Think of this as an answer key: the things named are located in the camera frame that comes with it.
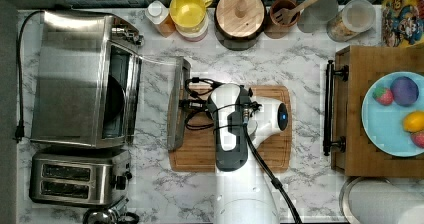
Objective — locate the yellow cereal box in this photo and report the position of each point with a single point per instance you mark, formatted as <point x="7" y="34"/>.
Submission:
<point x="402" y="23"/>

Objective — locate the silver round bowl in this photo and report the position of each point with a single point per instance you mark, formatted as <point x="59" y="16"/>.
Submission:
<point x="378" y="201"/>

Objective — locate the glass oven door with handle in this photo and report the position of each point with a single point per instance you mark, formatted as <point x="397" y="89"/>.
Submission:
<point x="160" y="118"/>

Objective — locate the wooden tray with black handle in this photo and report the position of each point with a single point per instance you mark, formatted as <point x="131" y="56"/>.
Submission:
<point x="361" y="136"/>

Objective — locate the bamboo cutting board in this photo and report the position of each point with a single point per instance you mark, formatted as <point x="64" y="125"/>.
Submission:
<point x="197" y="153"/>

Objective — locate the clear jar with plastic lid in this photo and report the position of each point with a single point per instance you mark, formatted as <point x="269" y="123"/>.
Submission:
<point x="357" y="17"/>

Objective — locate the dark pan inside oven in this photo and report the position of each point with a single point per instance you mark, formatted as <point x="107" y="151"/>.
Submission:
<point x="114" y="109"/>

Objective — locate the frosted translucent cup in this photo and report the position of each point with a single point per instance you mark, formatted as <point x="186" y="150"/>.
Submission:
<point x="317" y="15"/>

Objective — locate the metal kettle top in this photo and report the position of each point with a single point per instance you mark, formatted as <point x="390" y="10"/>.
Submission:
<point x="116" y="213"/>

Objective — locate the wooden spatula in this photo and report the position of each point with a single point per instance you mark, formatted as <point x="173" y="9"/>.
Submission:
<point x="284" y="16"/>

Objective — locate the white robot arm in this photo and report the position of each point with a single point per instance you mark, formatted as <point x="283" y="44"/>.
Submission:
<point x="242" y="135"/>

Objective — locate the yellow toy lemon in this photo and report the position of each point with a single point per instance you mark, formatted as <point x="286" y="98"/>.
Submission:
<point x="414" y="122"/>

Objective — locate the purple plush fruit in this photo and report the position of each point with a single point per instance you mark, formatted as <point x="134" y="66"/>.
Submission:
<point x="405" y="91"/>

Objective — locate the red toy fruit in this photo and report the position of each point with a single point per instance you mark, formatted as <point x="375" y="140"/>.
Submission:
<point x="418" y="138"/>

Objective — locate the brown utensil holder cup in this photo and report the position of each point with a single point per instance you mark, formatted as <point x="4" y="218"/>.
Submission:
<point x="275" y="29"/>

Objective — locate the yellow mug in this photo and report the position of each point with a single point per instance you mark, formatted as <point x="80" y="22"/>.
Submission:
<point x="189" y="15"/>

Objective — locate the light blue plate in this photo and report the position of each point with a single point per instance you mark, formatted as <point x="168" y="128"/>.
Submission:
<point x="384" y="124"/>

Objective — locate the black canister with wooden lid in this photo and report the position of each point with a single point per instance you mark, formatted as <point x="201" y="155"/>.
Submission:
<point x="238" y="23"/>

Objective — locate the stainless steel two-slot toaster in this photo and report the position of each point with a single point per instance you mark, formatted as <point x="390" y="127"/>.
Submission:
<point x="79" y="177"/>

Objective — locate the stainless steel toaster oven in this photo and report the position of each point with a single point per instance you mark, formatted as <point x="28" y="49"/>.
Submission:
<point x="79" y="50"/>

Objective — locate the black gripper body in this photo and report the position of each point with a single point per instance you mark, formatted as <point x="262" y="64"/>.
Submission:
<point x="193" y="105"/>

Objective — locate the red toy strawberry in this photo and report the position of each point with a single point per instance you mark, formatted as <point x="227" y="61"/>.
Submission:
<point x="383" y="95"/>

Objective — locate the white capped bottle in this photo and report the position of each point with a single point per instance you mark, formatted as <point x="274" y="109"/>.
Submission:
<point x="159" y="16"/>

